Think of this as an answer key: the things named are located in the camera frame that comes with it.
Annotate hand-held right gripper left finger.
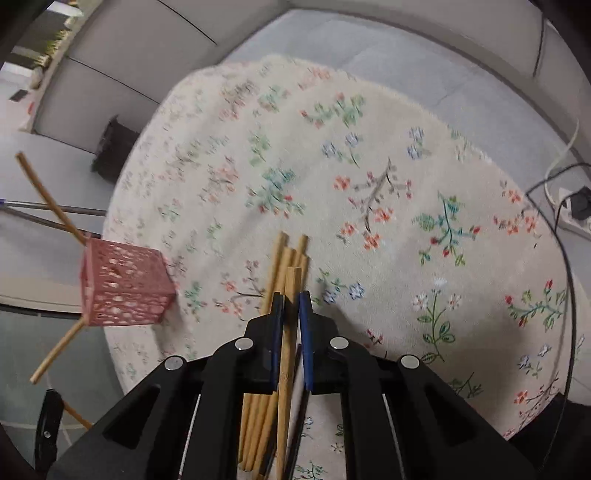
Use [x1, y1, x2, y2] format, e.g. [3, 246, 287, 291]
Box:
[48, 292, 284, 480]

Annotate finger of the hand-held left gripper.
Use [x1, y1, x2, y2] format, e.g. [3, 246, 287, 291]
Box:
[34, 389, 64, 474]

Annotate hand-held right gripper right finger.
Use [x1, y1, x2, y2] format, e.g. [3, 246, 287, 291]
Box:
[298, 292, 541, 480]

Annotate wooden chopstick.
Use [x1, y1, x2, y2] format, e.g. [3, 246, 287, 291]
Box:
[16, 152, 88, 245]
[62, 401, 93, 429]
[238, 231, 289, 467]
[245, 247, 297, 472]
[276, 266, 303, 480]
[30, 320, 86, 385]
[259, 255, 309, 476]

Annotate bundle of wooden chopsticks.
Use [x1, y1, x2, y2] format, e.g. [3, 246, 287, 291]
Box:
[252, 234, 309, 474]

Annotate pink perforated utensil holder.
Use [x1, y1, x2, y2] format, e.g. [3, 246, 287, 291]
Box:
[79, 237, 177, 328]

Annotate floral tablecloth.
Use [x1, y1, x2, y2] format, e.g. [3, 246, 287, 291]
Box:
[102, 54, 583, 480]

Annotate metal mop pole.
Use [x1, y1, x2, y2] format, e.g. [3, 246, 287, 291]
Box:
[0, 207, 89, 234]
[0, 198, 108, 217]

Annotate dark trash bin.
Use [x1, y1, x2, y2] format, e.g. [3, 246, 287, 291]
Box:
[91, 115, 140, 186]

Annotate white power strip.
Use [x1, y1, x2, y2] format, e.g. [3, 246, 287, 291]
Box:
[556, 187, 591, 240]

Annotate grey kitchen cabinets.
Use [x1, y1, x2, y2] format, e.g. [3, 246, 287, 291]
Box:
[30, 0, 591, 153]

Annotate black plug adapter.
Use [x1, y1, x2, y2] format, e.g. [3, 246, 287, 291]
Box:
[569, 187, 591, 219]

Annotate black cable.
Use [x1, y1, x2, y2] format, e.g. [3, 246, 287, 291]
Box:
[525, 162, 591, 476]

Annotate white cable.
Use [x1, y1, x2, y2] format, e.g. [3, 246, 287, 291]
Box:
[544, 119, 581, 205]

